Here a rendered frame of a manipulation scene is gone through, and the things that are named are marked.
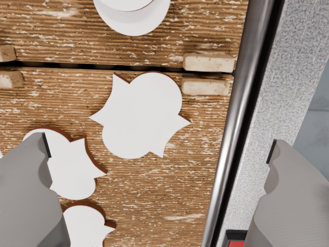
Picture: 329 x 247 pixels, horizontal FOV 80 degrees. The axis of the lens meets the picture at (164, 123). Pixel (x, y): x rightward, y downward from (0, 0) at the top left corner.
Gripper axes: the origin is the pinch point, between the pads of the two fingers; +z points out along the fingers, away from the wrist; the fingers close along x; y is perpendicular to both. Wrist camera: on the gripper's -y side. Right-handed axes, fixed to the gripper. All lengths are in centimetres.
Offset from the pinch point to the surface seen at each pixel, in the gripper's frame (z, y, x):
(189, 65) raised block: 12.5, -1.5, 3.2
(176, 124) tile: 13.9, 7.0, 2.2
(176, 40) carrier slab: 15.2, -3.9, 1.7
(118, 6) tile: 10.5, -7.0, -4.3
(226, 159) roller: 16.6, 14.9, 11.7
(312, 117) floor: 108, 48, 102
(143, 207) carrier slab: 14.8, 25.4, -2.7
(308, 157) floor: 108, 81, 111
